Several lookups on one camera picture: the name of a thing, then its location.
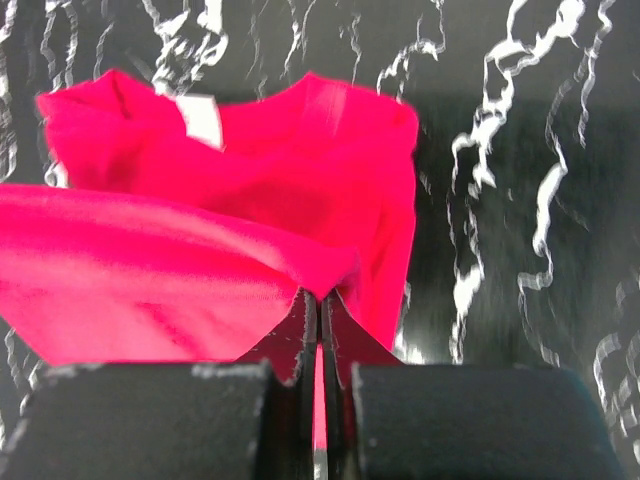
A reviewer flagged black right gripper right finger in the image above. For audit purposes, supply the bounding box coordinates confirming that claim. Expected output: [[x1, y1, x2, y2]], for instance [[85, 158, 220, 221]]
[[319, 291, 401, 479]]

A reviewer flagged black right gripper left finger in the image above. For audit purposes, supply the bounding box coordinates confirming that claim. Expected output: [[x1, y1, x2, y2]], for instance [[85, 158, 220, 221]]
[[237, 290, 318, 479]]

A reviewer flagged magenta t shirt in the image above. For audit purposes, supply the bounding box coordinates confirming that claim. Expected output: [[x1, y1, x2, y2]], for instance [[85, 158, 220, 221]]
[[1, 70, 419, 430]]

